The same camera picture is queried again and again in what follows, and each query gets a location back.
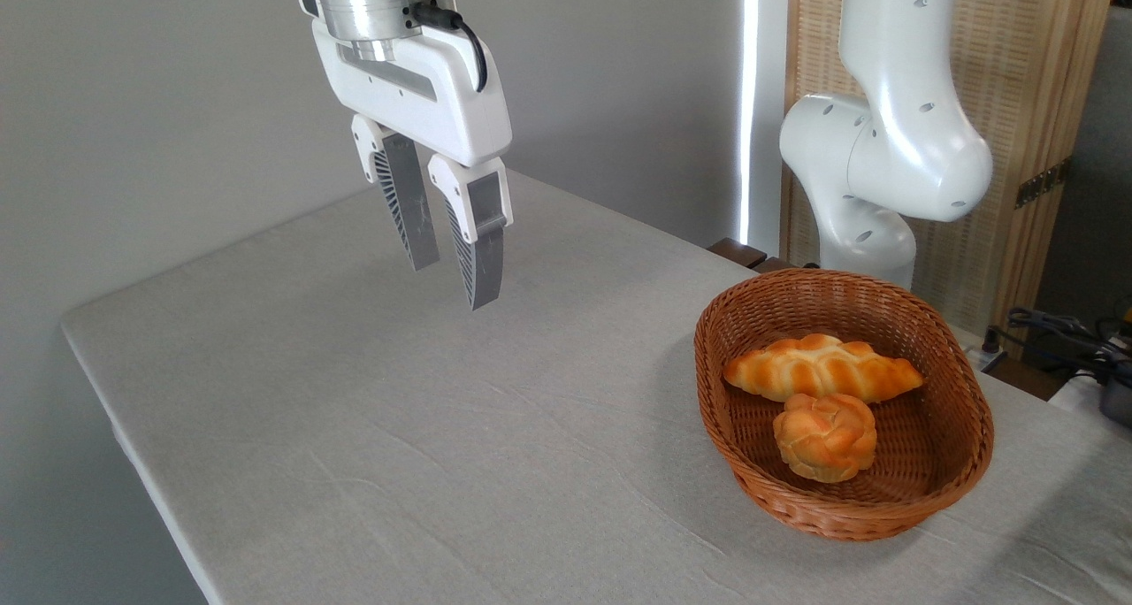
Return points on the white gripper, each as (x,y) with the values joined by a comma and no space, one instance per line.
(416,92)

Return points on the wooden woven screen panel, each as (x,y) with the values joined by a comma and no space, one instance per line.
(1017,57)

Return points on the dark brown wooden furniture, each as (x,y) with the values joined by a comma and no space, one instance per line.
(738,253)

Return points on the dark metal screen hinge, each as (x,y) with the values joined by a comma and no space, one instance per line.
(1044,183)

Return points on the long braided bread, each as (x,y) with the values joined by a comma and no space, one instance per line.
(822,366)

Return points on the grey tablecloth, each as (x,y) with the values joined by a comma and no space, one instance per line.
(398,428)

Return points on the brown wicker basket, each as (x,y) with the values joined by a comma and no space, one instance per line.
(884,503)

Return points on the round knotted bread bun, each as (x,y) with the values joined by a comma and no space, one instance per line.
(824,439)

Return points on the white power strip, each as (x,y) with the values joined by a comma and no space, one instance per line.
(983,357)

